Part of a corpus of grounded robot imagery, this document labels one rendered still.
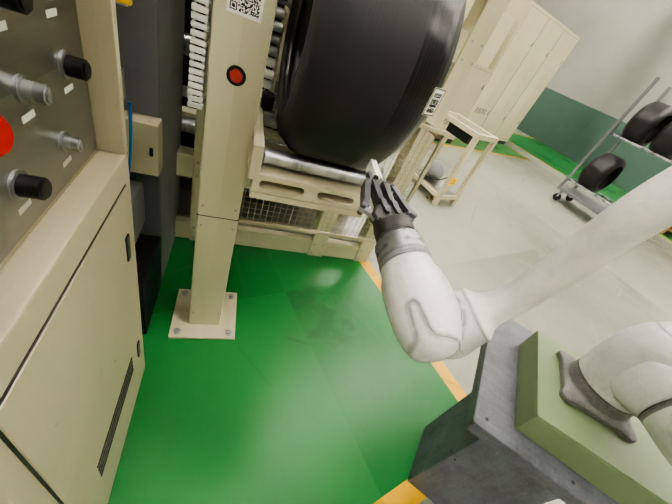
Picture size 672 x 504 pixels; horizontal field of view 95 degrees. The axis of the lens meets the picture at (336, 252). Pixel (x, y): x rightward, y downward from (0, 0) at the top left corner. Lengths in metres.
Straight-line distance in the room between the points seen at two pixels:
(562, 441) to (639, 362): 0.25
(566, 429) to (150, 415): 1.25
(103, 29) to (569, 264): 0.81
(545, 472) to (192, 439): 1.06
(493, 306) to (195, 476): 1.07
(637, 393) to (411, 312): 0.64
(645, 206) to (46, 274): 0.76
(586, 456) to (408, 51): 0.97
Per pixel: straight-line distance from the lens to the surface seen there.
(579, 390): 1.06
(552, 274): 0.58
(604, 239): 0.55
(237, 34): 0.89
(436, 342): 0.45
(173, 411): 1.38
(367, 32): 0.70
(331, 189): 0.93
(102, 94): 0.75
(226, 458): 1.34
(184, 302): 1.62
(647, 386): 0.98
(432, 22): 0.76
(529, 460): 0.98
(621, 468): 1.05
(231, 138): 0.96
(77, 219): 0.63
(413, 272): 0.47
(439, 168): 3.65
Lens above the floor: 1.29
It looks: 37 degrees down
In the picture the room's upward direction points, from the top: 25 degrees clockwise
